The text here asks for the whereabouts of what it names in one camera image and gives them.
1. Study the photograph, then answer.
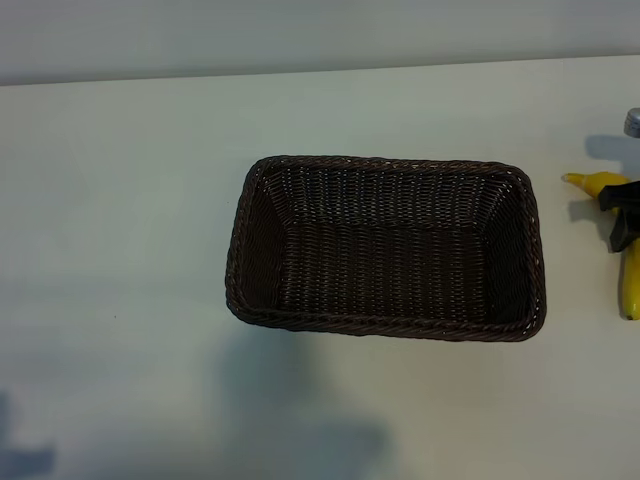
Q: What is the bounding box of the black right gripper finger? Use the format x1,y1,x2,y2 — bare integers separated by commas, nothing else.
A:
596,180,640,213
605,209,640,254

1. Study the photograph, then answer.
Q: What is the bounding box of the yellow banana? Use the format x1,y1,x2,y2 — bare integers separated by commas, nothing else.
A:
560,170,640,322

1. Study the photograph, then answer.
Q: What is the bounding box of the dark brown woven basket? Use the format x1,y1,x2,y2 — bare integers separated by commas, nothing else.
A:
224,154,548,347

